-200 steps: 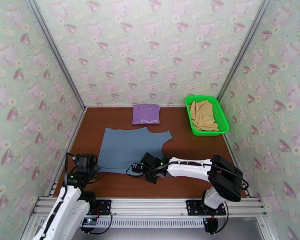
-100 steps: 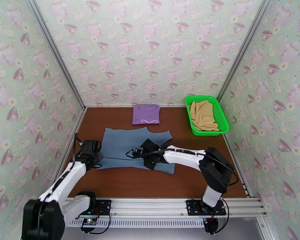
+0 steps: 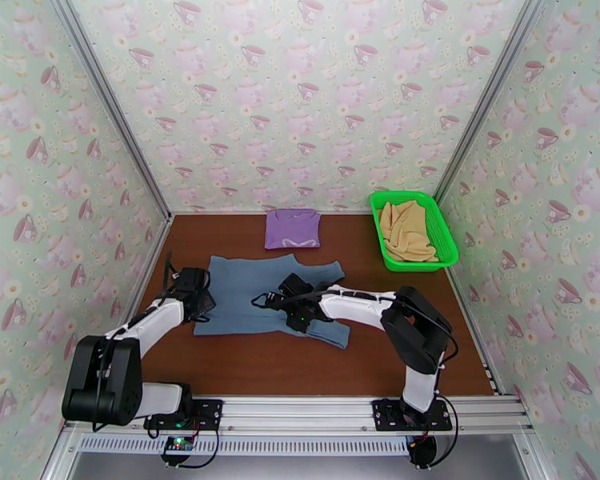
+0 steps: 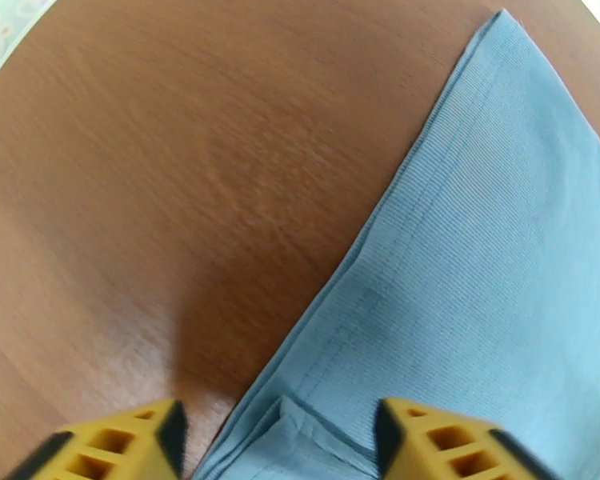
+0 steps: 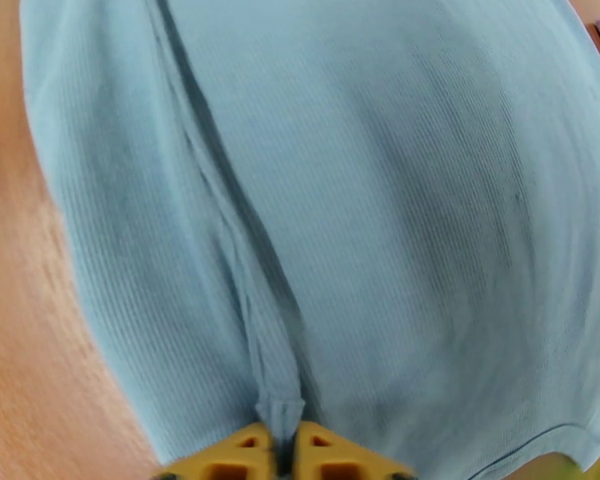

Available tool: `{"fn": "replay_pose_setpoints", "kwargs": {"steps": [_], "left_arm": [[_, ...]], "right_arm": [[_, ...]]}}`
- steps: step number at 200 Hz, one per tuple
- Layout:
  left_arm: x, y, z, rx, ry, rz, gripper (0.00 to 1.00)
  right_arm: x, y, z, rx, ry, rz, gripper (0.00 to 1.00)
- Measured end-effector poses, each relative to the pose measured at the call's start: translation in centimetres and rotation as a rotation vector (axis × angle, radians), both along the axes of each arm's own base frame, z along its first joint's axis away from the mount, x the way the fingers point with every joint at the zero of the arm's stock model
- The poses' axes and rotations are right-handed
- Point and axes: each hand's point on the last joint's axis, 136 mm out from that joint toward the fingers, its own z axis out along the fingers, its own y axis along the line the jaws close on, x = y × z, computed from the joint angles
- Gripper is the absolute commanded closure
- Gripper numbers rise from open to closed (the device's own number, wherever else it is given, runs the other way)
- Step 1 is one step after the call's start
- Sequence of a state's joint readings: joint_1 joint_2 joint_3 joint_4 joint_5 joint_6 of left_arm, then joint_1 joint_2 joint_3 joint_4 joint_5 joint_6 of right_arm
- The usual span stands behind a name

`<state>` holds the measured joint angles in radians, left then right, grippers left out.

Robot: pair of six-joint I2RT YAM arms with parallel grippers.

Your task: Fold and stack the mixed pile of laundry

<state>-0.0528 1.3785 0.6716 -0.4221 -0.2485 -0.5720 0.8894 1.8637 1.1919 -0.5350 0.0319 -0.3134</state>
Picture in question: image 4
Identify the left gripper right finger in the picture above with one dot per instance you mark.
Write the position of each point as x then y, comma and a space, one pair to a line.
387, 438

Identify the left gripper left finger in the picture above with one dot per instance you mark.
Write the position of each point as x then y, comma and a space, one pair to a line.
172, 433

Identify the blue ribbed garment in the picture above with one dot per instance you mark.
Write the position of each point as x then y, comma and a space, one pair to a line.
480, 268

